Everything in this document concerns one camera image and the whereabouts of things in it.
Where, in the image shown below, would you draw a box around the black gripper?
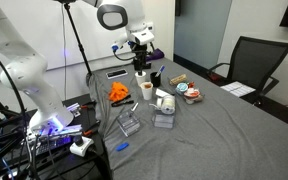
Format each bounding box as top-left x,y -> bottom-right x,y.
132,43 -> 151,77

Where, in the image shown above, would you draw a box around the empty white paper cup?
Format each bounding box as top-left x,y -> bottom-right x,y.
134,70 -> 148,87

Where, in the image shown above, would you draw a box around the black cup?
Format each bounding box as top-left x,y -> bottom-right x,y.
149,71 -> 162,88

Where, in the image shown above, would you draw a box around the blue pen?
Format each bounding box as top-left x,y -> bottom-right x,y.
154,64 -> 166,78

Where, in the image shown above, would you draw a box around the paper cup with brown contents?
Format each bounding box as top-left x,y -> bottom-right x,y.
139,81 -> 154,101

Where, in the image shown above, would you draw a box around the purple cloth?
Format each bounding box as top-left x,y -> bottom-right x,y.
146,48 -> 166,63

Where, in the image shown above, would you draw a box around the orange crumpled cloth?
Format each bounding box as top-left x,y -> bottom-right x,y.
108,81 -> 130,103

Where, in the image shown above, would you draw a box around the white card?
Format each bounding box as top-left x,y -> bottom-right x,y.
154,87 -> 171,98

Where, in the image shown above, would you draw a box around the black tongs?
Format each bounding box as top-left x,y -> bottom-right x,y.
110,94 -> 135,108

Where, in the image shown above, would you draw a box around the black and white marker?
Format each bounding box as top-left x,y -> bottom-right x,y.
130,102 -> 140,113

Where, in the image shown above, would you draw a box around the wooden block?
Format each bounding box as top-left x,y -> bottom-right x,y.
168,73 -> 188,86

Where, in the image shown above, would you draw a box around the white tape roll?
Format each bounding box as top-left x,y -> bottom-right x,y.
149,94 -> 177,116

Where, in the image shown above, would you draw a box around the round blue tin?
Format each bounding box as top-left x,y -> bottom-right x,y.
175,82 -> 189,95

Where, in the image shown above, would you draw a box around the black tripod stand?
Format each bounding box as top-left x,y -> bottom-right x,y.
62,2 -> 95,79

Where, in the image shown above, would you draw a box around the blue marker cap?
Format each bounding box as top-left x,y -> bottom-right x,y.
115,142 -> 130,152

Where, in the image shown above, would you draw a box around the white emergency stop box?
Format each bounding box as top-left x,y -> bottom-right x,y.
69,134 -> 95,158

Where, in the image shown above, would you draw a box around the white paper sheet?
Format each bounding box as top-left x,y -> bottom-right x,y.
219,80 -> 257,98

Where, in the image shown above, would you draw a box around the black robot stand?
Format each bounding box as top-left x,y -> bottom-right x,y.
0,83 -> 113,180

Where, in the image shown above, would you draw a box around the black office chair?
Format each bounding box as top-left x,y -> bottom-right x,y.
206,35 -> 288,108

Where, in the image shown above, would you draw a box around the black control box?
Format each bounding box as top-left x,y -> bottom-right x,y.
33,133 -> 75,156

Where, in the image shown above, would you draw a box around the black phone with white frame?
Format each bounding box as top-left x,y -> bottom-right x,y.
105,68 -> 129,80

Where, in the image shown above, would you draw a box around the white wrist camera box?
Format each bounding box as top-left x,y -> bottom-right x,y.
130,28 -> 156,46

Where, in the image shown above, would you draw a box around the white wall thermostat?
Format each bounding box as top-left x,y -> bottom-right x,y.
145,20 -> 155,32

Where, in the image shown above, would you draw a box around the red handled clamp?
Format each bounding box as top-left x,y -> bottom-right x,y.
82,127 -> 100,138
79,102 -> 97,112

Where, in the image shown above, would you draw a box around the black base cable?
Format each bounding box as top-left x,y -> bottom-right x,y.
0,39 -> 32,180

